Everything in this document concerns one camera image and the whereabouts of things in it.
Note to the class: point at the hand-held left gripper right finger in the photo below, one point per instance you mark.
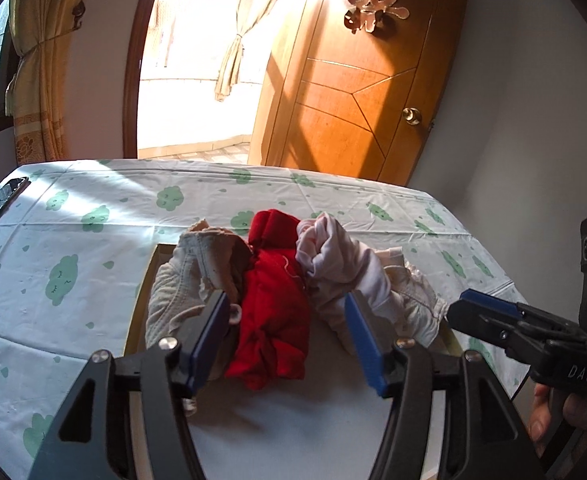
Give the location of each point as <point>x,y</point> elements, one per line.
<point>366,345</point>

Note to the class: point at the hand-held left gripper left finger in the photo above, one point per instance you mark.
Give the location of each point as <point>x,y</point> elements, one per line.
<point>208,335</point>

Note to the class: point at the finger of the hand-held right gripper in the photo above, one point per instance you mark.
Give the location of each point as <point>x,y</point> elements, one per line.
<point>478,322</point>
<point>488,302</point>

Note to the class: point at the beige lace-edged underwear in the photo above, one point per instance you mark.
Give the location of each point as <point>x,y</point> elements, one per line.
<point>183,280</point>

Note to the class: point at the cream white underwear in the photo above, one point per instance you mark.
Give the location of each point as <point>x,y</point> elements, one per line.
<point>418,295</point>

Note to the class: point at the red underwear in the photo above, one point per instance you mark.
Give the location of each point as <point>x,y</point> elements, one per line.
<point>273,310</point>

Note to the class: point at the pinkish white underwear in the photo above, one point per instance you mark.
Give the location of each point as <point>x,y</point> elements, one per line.
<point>333,260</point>

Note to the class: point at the cardboard box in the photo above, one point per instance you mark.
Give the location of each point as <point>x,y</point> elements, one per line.
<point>298,425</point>

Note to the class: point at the person's right hand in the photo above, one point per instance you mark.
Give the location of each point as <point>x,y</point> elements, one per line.
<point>541,420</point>

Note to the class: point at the white cloud-print tablecloth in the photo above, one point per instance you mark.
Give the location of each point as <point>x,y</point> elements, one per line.
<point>98,260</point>

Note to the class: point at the brass door knob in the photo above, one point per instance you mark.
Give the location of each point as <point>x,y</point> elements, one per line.
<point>413,116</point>

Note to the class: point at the orange wooden door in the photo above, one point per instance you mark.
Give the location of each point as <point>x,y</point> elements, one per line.
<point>348,110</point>

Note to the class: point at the black smartphone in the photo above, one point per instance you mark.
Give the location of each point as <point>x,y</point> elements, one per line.
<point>0,204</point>

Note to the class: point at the yellow patterned curtain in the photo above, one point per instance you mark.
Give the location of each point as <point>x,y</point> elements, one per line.
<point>38,85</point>

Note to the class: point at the gold door decoration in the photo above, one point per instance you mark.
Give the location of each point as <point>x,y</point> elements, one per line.
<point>373,5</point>

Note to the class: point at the pale tied curtain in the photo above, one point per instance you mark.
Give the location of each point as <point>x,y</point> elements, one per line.
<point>253,10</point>

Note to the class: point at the brown door frame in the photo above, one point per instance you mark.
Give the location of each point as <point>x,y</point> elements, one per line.
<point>133,85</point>

